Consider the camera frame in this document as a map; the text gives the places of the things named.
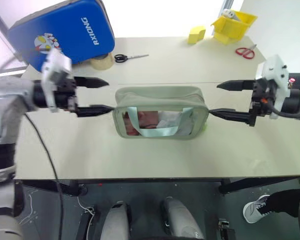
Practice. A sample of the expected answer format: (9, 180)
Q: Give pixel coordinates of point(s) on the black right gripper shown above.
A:
(263, 97)

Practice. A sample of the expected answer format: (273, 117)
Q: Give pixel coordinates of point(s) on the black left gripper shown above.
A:
(66, 92)

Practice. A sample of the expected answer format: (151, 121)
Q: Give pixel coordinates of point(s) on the green pouch with clear window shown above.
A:
(160, 97)

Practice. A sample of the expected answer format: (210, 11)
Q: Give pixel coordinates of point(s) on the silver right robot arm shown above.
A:
(297, 101)

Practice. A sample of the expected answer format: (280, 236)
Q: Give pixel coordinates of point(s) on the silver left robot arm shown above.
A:
(5, 100)

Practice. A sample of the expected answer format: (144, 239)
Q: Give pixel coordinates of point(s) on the beige tape roll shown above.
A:
(102, 63)

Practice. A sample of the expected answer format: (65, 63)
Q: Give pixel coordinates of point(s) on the red scissors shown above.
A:
(245, 52)

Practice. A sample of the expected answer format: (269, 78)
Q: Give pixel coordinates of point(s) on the black scissors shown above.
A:
(121, 58)

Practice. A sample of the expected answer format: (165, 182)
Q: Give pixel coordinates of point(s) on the yellow plastic bin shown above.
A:
(231, 28)

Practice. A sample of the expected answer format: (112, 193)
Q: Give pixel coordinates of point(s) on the blue hard case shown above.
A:
(65, 27)

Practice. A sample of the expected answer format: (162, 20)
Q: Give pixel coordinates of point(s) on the yellow foam block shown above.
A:
(196, 35)

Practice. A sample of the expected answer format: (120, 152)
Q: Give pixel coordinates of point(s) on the white items in bin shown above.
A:
(230, 13)

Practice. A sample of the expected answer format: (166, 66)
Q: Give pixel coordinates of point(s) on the black trouser leg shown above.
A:
(285, 202)

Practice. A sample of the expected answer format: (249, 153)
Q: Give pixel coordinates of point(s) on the grey metal pole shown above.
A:
(0, 20)

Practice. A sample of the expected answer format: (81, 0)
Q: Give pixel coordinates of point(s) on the grey rounded shell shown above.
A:
(115, 222)
(181, 220)

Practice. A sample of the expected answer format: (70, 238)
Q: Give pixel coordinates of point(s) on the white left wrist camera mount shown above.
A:
(56, 62)

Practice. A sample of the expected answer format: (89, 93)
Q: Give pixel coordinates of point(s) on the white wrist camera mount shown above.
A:
(275, 67)
(56, 62)

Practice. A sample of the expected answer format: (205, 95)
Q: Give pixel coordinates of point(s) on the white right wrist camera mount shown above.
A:
(275, 67)

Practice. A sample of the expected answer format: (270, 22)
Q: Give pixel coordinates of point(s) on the black table frame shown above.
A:
(252, 185)

